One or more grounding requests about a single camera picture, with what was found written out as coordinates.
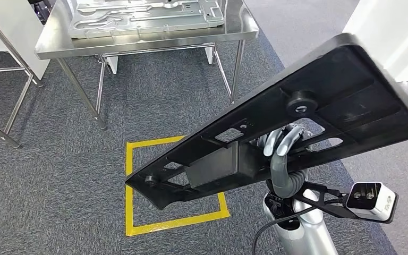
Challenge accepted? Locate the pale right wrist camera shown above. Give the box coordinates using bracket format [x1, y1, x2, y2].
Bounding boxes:
[345, 182, 398, 223]

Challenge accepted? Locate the yellow floor tape square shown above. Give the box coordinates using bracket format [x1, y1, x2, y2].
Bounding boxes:
[124, 135, 231, 237]

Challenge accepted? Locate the thick black cable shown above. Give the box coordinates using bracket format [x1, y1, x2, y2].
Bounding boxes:
[251, 199, 342, 255]

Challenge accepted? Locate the white panel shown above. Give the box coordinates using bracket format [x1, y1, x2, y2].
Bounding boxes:
[343, 0, 408, 83]

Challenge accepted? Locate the machined aluminium plate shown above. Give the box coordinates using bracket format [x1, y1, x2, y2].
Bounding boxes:
[68, 0, 225, 39]

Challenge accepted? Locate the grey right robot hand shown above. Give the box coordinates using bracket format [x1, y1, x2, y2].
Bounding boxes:
[262, 124, 307, 199]

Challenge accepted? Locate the black plastic plate frame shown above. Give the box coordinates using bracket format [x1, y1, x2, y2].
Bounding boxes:
[124, 32, 408, 211]

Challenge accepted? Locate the white board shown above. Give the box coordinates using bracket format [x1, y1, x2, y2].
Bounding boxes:
[0, 0, 52, 81]

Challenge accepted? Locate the steel frame table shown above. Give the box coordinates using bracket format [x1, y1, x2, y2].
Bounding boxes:
[0, 12, 45, 149]

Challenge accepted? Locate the stainless steel workbench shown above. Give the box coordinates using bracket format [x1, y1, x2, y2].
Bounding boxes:
[34, 0, 260, 130]

